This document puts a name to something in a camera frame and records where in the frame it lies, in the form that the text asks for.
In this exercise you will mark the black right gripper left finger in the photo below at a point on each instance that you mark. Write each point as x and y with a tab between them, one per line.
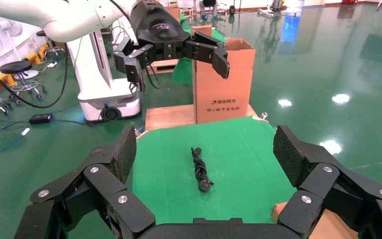
105	194

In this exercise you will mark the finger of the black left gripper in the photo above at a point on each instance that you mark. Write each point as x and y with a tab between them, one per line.
210	49
133	61

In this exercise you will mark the plain low cardboard box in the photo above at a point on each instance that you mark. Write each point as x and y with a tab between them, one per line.
329	227

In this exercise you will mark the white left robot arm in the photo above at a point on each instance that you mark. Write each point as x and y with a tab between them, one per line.
62	19

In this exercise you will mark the yellow floor equipment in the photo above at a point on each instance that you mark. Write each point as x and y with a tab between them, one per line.
36	55

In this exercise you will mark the green table cloth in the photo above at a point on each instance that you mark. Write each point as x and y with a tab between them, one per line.
237	165

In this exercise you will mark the seated person in background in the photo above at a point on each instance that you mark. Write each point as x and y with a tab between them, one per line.
208	6

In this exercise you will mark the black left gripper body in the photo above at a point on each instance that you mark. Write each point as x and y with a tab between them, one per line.
158	29

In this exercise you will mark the silver metal table clamp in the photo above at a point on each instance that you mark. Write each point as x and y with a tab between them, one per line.
263	117
141	134

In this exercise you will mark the black power adapter brick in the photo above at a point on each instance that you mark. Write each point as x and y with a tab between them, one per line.
41	118

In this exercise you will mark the tall printed cardboard box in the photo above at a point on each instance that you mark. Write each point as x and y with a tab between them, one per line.
224	95

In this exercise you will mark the low wooden pallet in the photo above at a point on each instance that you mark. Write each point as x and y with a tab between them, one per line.
163	66

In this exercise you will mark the small distant cardboard box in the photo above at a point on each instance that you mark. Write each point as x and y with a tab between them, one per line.
174	12

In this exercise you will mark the white power strip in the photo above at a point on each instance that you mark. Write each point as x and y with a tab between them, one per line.
51	65

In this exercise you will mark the white standing fan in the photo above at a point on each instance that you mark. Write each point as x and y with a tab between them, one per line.
11	31

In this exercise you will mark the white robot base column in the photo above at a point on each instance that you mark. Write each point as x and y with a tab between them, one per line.
92	76

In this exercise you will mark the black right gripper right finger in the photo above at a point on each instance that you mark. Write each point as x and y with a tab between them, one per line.
329	184

